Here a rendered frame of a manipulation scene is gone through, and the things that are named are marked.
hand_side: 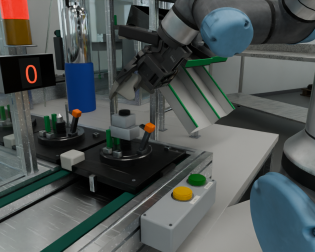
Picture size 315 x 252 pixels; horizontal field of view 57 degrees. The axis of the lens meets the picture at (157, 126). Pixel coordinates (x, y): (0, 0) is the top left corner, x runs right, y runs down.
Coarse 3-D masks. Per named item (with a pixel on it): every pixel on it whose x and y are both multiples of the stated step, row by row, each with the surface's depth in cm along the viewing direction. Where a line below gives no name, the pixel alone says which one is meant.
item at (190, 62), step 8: (136, 8) 92; (144, 8) 98; (160, 8) 102; (128, 16) 95; (136, 16) 93; (144, 16) 90; (136, 24) 94; (144, 24) 91; (192, 48) 96; (192, 56) 94; (200, 56) 95; (208, 56) 93; (184, 64) 84; (192, 64) 86; (200, 64) 89; (208, 64) 93
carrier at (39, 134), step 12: (48, 120) 90; (60, 120) 89; (36, 132) 97; (48, 132) 86; (60, 132) 89; (84, 132) 96; (36, 144) 86; (48, 144) 84; (60, 144) 85; (72, 144) 86; (84, 144) 86; (96, 144) 88; (36, 156) 80; (48, 156) 77
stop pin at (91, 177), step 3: (93, 174) 68; (90, 177) 68; (93, 177) 67; (90, 180) 68; (93, 180) 68; (96, 180) 69; (90, 183) 68; (93, 183) 68; (96, 183) 69; (90, 186) 69; (93, 186) 68; (96, 186) 69; (90, 189) 69; (93, 189) 68; (96, 189) 69
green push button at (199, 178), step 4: (188, 176) 67; (192, 176) 66; (196, 176) 66; (200, 176) 66; (204, 176) 67; (188, 180) 66; (192, 180) 65; (196, 180) 64; (200, 180) 64; (204, 180) 65; (192, 184) 65; (196, 184) 64; (200, 184) 64
